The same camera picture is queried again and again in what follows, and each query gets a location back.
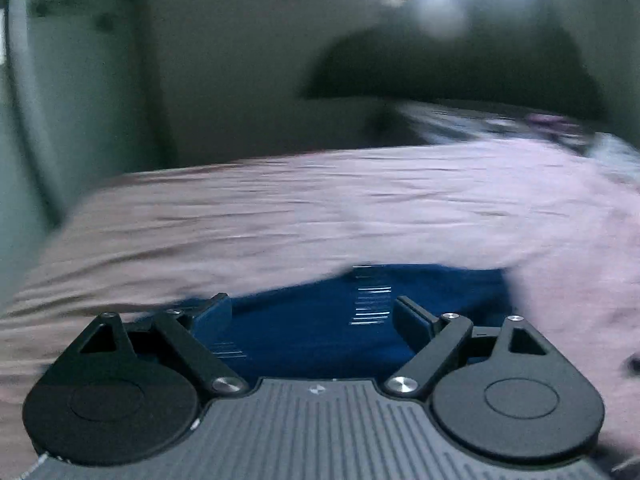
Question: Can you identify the dark scalloped headboard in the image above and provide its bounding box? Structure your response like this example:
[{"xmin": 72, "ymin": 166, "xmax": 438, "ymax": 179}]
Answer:
[{"xmin": 299, "ymin": 0, "xmax": 622, "ymax": 130}]

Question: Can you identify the printed pillow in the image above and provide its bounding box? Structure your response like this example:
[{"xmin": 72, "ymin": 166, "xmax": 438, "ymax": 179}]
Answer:
[{"xmin": 400, "ymin": 101, "xmax": 613, "ymax": 157}]

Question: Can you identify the pale green wardrobe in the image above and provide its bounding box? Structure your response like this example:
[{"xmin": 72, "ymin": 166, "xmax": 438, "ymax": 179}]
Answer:
[{"xmin": 0, "ymin": 0, "xmax": 168, "ymax": 266}]

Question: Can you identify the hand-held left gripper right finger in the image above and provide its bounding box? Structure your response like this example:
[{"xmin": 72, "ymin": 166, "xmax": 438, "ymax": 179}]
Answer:
[{"xmin": 384, "ymin": 296, "xmax": 555, "ymax": 397}]

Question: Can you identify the purple cloth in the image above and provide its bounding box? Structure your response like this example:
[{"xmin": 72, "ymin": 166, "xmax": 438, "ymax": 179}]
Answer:
[{"xmin": 525, "ymin": 112, "xmax": 568, "ymax": 129}]

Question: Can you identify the pink bed sheet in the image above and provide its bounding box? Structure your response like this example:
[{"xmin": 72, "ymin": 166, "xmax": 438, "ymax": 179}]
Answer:
[{"xmin": 0, "ymin": 137, "xmax": 640, "ymax": 480}]

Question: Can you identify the light blue cloth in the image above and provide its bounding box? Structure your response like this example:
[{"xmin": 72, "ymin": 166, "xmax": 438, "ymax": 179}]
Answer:
[{"xmin": 590, "ymin": 132, "xmax": 640, "ymax": 183}]

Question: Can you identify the dark blue knit sweater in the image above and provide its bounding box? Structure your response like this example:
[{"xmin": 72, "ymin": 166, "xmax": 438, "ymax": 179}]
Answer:
[{"xmin": 135, "ymin": 263, "xmax": 512, "ymax": 382}]

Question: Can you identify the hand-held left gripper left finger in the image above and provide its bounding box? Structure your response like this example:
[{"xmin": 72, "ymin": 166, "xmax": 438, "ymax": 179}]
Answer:
[{"xmin": 65, "ymin": 293, "xmax": 249, "ymax": 395}]

